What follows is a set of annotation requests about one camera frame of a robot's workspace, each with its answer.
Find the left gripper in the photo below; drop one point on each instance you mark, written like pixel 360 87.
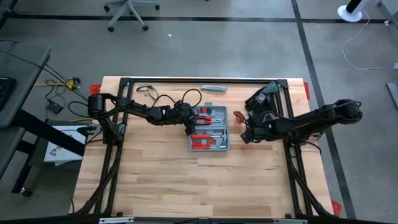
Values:
pixel 182 113

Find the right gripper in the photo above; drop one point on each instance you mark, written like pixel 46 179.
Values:
pixel 261 126

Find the red tape measure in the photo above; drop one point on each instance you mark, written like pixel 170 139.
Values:
pixel 238 116

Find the red bit holder strip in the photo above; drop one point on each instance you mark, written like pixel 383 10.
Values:
pixel 204 109

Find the grey plastic tool case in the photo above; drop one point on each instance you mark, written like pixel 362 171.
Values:
pixel 222 144

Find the grey utility knife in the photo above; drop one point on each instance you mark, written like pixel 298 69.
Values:
pixel 214 88

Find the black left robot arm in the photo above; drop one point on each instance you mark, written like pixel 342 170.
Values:
pixel 136 109

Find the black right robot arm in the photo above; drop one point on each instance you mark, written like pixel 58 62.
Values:
pixel 311 119

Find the black work gloves pair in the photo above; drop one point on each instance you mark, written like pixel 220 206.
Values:
pixel 259 98

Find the clear safety glasses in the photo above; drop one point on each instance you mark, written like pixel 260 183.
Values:
pixel 146 88

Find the white cardboard box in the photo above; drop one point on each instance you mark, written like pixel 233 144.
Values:
pixel 62 149

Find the office chair base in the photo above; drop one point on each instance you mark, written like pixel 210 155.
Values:
pixel 127 7

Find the black side table legs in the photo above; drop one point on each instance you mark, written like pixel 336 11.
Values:
pixel 46 130

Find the grey metal floor foot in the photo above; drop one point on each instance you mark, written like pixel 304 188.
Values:
pixel 393 93

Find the white round-base floor stand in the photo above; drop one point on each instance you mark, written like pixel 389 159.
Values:
pixel 348 15

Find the small white plug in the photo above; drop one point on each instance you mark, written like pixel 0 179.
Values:
pixel 386 22

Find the low grey side table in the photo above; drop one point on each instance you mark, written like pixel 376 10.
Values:
pixel 9 149

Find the black keyboard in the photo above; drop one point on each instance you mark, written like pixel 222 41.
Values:
pixel 6 91

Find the grey metal table leg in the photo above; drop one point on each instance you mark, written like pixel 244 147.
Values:
pixel 390 6

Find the black aluminium table frame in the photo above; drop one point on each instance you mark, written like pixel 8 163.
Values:
pixel 174 80

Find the black table edge rail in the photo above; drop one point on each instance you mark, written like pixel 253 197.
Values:
pixel 171 221

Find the black clamp with grey bracket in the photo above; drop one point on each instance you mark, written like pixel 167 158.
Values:
pixel 90 128

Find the silver rail bracket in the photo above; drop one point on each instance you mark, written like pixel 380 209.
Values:
pixel 116 220
pixel 289 221

